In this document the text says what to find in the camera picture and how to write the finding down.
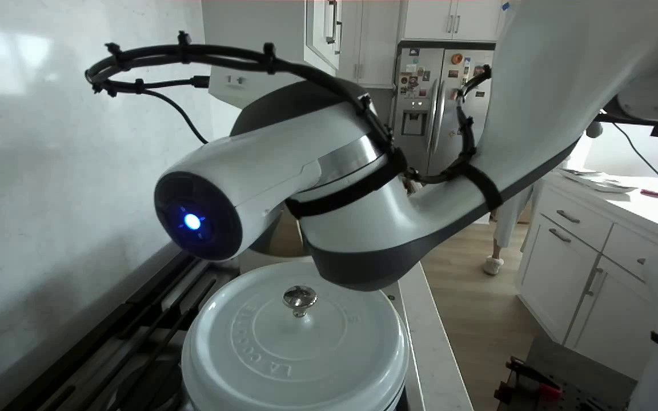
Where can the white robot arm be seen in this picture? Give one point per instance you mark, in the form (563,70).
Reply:
(283,161)

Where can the steel refrigerator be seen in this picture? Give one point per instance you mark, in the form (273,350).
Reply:
(420,99)

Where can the white dutch oven lid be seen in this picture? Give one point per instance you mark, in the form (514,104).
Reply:
(320,356)

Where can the person in white pants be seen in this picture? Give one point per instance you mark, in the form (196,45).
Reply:
(496,228)

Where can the black gas cooktop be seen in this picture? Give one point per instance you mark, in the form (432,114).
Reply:
(146,334)

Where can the white island cabinet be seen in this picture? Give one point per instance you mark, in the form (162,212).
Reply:
(558,282)

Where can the white paper stack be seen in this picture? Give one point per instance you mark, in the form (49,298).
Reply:
(598,180)

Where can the black red clamp tool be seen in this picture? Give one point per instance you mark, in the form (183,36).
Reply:
(542,390)

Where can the gray floor mat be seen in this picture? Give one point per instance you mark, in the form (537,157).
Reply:
(595,365)

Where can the small red item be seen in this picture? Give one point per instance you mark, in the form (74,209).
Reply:
(653,193)

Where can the white wall cabinet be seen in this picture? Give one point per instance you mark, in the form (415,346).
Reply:
(444,19)
(267,24)

